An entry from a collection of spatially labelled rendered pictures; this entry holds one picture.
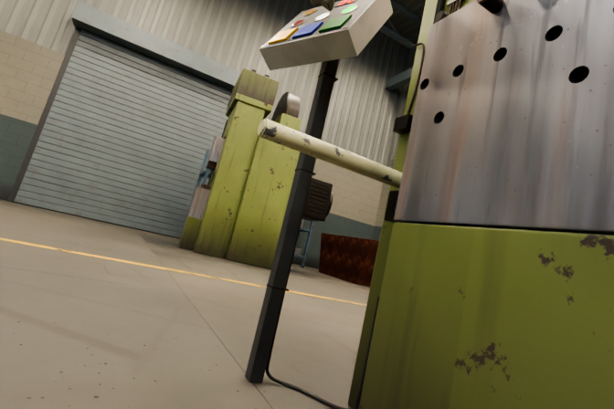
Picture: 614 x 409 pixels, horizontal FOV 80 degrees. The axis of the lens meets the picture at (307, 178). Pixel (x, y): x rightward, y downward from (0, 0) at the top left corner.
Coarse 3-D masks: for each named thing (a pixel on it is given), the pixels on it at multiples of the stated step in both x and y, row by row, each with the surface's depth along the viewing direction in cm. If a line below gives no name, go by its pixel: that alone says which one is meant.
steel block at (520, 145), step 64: (512, 0) 63; (448, 64) 73; (512, 64) 59; (576, 64) 50; (448, 128) 67; (512, 128) 56; (576, 128) 48; (448, 192) 63; (512, 192) 53; (576, 192) 45
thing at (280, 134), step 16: (272, 128) 83; (288, 128) 85; (288, 144) 86; (304, 144) 87; (320, 144) 88; (336, 160) 91; (352, 160) 92; (368, 160) 96; (368, 176) 97; (384, 176) 97; (400, 176) 99
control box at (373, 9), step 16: (352, 0) 115; (368, 0) 109; (384, 0) 111; (304, 16) 125; (336, 16) 109; (352, 16) 103; (368, 16) 105; (384, 16) 112; (336, 32) 99; (352, 32) 98; (368, 32) 105; (272, 48) 115; (288, 48) 112; (304, 48) 109; (320, 48) 106; (336, 48) 103; (352, 48) 100; (272, 64) 119; (288, 64) 116; (304, 64) 113
